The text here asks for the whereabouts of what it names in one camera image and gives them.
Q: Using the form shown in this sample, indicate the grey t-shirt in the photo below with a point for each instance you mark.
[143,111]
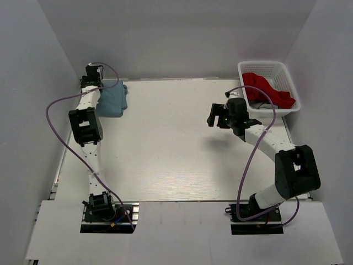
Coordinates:
[262,105]

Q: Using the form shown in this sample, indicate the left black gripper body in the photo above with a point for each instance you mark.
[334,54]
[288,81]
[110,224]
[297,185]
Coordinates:
[84,79]

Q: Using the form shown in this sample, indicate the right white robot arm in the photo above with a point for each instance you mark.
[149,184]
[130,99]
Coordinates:
[296,171]

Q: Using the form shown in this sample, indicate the red t-shirt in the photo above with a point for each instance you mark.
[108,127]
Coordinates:
[281,99]

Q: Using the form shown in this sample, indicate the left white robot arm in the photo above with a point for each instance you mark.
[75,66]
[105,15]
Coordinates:
[88,133]

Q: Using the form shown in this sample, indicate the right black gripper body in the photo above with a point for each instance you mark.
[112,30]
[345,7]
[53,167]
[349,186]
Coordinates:
[229,120]

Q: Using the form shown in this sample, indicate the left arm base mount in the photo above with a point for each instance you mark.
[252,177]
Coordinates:
[115,223]

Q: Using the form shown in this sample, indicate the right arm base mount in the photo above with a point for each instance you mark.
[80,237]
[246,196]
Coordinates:
[268,224]

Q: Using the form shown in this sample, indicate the white plastic basket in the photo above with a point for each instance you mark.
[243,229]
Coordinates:
[278,77]

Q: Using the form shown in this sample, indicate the blue-grey t-shirt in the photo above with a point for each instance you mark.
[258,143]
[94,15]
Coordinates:
[112,101]

